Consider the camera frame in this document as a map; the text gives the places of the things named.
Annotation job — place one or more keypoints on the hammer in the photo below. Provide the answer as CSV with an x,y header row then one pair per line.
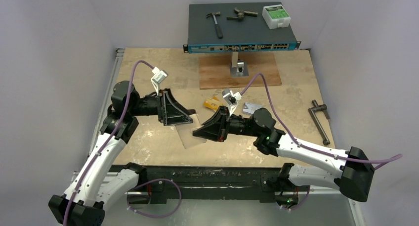
x,y
218,30

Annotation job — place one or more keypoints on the blue network switch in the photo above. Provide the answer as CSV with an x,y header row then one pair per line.
x,y
251,34

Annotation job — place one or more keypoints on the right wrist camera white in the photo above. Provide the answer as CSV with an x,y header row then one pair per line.
x,y
232,99

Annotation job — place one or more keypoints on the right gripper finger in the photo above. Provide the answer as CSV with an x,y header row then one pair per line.
x,y
208,133
214,120

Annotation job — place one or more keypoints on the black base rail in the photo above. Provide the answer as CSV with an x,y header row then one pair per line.
x,y
264,184

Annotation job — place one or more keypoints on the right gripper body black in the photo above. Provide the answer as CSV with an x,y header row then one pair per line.
x,y
224,124

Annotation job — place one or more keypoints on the metal clamp tool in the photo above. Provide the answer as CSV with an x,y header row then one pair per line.
x,y
241,14

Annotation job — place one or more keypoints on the white green box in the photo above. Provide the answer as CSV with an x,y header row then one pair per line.
x,y
276,16

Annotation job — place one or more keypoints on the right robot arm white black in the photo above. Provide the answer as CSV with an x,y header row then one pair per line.
x,y
346,171

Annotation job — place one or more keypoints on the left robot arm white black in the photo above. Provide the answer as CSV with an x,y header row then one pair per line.
x,y
86,200

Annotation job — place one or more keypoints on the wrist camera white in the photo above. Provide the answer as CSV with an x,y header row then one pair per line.
x,y
232,99
158,77

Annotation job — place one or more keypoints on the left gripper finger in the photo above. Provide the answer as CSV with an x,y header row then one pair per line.
x,y
172,106
178,120

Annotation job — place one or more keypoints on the aluminium frame rail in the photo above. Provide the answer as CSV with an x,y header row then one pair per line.
x,y
114,67

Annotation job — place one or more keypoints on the metal stand post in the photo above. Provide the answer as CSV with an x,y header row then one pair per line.
x,y
238,68

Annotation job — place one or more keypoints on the wooden board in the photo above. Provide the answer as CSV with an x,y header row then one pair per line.
x,y
220,71

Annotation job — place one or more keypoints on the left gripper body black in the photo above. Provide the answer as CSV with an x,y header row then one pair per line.
x,y
161,109

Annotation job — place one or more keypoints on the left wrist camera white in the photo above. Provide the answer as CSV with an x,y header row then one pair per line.
x,y
158,77

